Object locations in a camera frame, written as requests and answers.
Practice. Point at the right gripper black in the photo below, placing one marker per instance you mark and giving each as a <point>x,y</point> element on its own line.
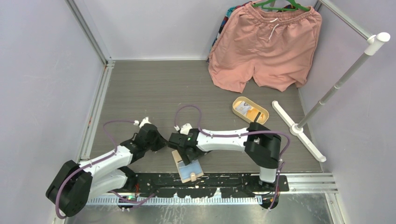
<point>187,159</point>

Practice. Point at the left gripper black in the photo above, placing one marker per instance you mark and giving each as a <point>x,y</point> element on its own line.
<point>161,143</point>

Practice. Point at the beige leather card holder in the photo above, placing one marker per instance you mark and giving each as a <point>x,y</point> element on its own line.
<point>187,173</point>

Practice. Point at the yellow card with dark stripe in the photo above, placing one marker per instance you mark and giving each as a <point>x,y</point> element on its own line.
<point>256,116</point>

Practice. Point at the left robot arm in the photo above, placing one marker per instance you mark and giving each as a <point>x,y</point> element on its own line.
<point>77,183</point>

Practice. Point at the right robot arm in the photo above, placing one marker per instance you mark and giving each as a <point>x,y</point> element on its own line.
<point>262,145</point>

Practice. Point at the white card in tray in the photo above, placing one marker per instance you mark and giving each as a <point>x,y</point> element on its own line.
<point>243,108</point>

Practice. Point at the yellow oval tray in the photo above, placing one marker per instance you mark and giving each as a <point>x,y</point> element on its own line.
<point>238,100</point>

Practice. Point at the pink shorts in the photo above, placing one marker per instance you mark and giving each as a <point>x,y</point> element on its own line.
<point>275,49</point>

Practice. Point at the colourful garment behind shorts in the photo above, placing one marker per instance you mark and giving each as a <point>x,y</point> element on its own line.
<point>224,21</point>

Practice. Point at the green clothes hanger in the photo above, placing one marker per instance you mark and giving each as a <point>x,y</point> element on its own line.
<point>277,6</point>

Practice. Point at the white clothes rack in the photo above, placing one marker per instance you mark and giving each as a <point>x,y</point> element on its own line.
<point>375,42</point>

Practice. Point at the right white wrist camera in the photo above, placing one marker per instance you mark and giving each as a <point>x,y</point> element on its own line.
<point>184,129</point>

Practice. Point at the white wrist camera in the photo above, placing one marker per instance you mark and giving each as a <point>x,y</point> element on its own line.
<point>184,129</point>
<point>144,122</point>

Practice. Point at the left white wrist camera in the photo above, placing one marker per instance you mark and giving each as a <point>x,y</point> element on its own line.
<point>144,122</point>

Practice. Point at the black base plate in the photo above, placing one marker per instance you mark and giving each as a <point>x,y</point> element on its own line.
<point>230,185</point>

